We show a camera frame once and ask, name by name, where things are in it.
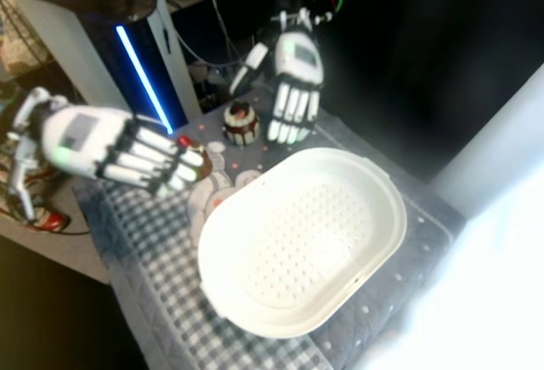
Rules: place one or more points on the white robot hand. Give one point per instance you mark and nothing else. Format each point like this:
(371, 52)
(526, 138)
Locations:
(81, 132)
(297, 64)

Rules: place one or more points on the chocolate cupcake toy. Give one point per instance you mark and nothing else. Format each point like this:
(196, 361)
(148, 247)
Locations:
(242, 125)

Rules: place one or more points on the small red-topped pastry toy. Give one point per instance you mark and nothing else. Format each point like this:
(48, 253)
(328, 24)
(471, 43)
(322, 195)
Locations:
(205, 165)

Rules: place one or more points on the white oval perforated basket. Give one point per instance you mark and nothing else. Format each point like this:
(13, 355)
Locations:
(297, 242)

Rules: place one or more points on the computer tower with blue light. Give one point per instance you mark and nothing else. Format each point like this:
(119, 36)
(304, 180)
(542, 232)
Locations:
(157, 59)

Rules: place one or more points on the grey quilt with printed bear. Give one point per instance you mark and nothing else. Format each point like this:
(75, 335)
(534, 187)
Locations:
(149, 251)

